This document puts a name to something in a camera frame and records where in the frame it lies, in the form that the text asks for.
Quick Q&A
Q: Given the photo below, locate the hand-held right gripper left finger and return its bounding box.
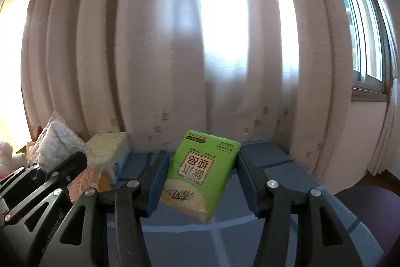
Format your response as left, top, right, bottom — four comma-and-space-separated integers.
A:
39, 150, 169, 267

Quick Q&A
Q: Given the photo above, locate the white sheer curtain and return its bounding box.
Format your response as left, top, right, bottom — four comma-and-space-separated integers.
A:
365, 76, 400, 177

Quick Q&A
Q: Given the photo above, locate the dotted tissue box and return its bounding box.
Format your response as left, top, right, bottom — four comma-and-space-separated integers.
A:
86, 132, 132, 187

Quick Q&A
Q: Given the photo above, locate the clear plastic bag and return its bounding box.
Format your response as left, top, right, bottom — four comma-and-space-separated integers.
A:
33, 111, 91, 174

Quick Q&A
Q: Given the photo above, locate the window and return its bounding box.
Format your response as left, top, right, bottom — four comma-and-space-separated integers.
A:
322, 0, 395, 96

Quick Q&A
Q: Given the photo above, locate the purple chair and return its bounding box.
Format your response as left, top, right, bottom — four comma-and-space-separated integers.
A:
333, 186, 400, 267

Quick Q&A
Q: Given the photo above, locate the green tissue pack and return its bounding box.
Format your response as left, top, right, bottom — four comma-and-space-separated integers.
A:
160, 129, 242, 224

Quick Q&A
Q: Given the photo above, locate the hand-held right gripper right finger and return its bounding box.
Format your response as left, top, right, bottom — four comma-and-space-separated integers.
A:
236, 153, 376, 267

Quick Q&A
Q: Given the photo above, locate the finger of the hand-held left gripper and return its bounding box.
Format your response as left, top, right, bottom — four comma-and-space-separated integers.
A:
0, 151, 89, 197
4, 187, 74, 227

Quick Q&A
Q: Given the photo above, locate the blue checked tablecloth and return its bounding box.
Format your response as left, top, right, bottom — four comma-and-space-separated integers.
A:
106, 140, 386, 267

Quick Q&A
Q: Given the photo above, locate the round gold tin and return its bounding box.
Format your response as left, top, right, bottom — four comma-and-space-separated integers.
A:
67, 161, 111, 205

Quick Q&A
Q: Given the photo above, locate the cream floral curtain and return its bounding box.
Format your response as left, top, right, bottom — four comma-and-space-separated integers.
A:
20, 0, 355, 184

